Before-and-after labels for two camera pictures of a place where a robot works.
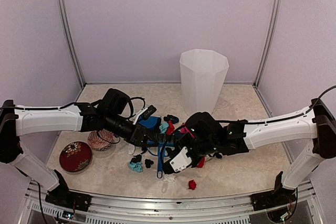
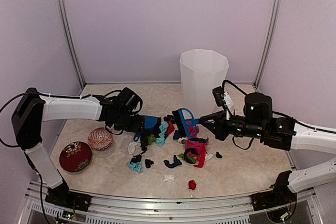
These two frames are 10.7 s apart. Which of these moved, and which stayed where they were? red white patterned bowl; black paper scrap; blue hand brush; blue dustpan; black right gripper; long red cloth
Moved: blue hand brush; black right gripper
Stayed: long red cloth; black paper scrap; blue dustpan; red white patterned bowl
